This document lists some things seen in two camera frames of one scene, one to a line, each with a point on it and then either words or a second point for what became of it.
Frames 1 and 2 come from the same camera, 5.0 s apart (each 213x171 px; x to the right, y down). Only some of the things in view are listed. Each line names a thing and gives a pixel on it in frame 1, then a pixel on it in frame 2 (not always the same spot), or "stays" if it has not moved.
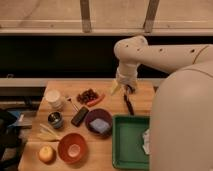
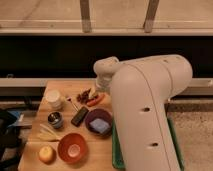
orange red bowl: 72,148 stays
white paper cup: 53,98 stays
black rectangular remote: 80,116 stays
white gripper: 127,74 to 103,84
